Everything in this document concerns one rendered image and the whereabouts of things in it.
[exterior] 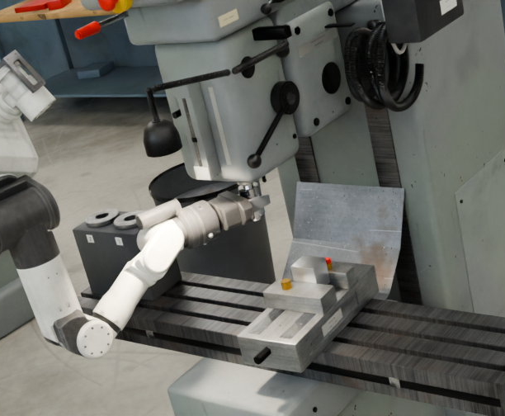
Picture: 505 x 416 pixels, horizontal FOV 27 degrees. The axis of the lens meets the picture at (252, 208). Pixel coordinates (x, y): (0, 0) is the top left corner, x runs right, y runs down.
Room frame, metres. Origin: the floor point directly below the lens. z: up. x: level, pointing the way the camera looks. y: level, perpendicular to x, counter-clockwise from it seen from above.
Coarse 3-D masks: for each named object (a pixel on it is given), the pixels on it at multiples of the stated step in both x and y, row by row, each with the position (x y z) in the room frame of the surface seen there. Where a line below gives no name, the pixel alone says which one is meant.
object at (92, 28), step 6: (126, 12) 2.10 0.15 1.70; (108, 18) 2.07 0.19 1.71; (114, 18) 2.07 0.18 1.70; (120, 18) 2.09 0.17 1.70; (90, 24) 2.02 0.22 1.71; (96, 24) 2.03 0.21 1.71; (102, 24) 2.05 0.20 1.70; (108, 24) 2.06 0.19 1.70; (78, 30) 2.00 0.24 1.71; (84, 30) 2.01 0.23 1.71; (90, 30) 2.01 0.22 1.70; (96, 30) 2.02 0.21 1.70; (78, 36) 2.00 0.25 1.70; (84, 36) 2.00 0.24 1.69
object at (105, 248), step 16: (96, 224) 2.45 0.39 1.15; (112, 224) 2.45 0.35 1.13; (128, 224) 2.39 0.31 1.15; (80, 240) 2.47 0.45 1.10; (96, 240) 2.44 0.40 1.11; (112, 240) 2.40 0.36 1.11; (128, 240) 2.36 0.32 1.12; (96, 256) 2.45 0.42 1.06; (112, 256) 2.41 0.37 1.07; (128, 256) 2.37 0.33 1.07; (96, 272) 2.46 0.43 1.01; (112, 272) 2.42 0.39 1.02; (176, 272) 2.43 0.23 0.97; (96, 288) 2.47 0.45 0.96; (160, 288) 2.37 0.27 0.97
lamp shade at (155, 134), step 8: (160, 120) 1.93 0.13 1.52; (144, 128) 1.93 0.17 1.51; (152, 128) 1.91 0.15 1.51; (160, 128) 1.91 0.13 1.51; (168, 128) 1.91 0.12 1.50; (176, 128) 1.93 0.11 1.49; (144, 136) 1.92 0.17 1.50; (152, 136) 1.90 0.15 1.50; (160, 136) 1.90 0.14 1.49; (168, 136) 1.90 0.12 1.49; (176, 136) 1.91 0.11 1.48; (144, 144) 1.92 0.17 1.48; (152, 144) 1.90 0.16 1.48; (160, 144) 1.89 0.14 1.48; (168, 144) 1.90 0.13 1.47; (176, 144) 1.91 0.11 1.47; (152, 152) 1.90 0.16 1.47; (160, 152) 1.90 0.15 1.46; (168, 152) 1.90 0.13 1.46
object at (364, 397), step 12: (360, 396) 2.04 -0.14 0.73; (372, 396) 2.08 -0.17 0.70; (384, 396) 2.11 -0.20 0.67; (348, 408) 2.01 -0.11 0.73; (360, 408) 2.04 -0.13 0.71; (372, 408) 2.07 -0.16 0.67; (384, 408) 2.10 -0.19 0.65; (396, 408) 2.14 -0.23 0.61; (408, 408) 2.18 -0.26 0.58; (420, 408) 2.22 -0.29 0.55; (432, 408) 2.26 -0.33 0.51
